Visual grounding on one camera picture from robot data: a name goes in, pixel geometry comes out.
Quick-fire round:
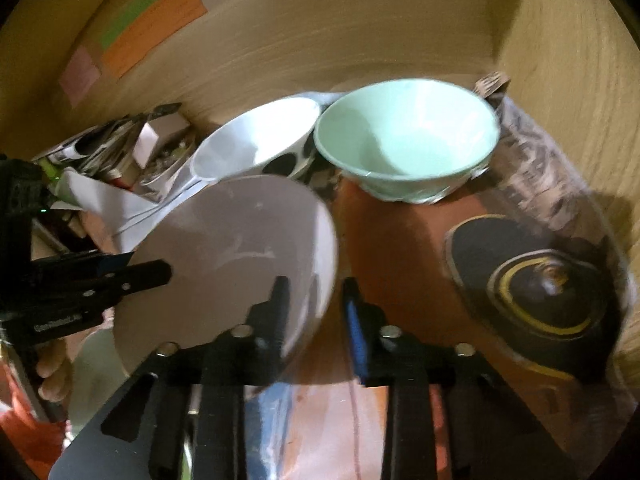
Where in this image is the white black-dotted bowl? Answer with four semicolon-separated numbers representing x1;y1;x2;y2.
192;97;322;182

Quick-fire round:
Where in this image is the green sticky note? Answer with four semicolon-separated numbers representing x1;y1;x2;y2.
100;0;161;51

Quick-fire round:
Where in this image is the small white box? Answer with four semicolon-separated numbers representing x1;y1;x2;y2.
131;112;192;170

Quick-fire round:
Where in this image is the white paper sheet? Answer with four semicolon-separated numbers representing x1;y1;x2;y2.
57;160;216;256

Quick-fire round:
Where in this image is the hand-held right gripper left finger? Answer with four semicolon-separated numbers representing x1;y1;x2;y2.
48;276;296;480

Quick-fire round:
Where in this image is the lilac bowl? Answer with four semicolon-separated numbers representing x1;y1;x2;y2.
113;176;340;386

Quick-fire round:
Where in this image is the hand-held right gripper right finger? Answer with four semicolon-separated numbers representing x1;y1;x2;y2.
341;276;593;480

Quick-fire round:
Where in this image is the stack of newspapers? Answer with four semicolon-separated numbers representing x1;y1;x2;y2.
32;102;183;191

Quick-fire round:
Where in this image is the small bowl of trinkets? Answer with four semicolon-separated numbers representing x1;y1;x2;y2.
139;137;197;188

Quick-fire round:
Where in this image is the printed newspaper liner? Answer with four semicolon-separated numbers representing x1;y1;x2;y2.
300;72;631;480

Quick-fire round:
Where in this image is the pink sticky note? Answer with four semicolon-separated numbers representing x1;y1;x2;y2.
58;45;101;106

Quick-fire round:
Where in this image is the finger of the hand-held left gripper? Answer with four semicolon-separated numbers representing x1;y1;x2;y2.
70;259;172;312
31;249;135;287

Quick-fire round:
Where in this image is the mint green bowl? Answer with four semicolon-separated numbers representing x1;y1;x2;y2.
313;78;501;205

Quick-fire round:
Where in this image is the orange sticky note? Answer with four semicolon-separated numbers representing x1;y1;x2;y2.
102;0;207;79

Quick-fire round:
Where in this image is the person's orange garment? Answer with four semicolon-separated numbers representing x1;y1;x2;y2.
0;400;66;480

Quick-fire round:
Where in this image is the person's left hand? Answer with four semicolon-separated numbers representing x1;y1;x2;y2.
36;346;77;403

